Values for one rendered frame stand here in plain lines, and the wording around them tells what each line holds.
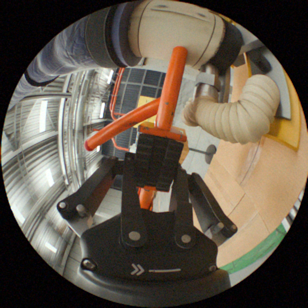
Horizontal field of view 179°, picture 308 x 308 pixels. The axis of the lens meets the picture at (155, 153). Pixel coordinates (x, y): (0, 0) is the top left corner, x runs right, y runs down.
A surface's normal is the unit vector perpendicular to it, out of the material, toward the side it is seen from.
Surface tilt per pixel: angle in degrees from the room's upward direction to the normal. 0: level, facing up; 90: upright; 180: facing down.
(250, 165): 0
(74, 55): 93
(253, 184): 0
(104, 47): 90
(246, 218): 0
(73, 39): 97
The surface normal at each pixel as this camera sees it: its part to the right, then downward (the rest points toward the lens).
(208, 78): -0.48, 0.19
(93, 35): -0.16, 0.92
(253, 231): -0.98, -0.21
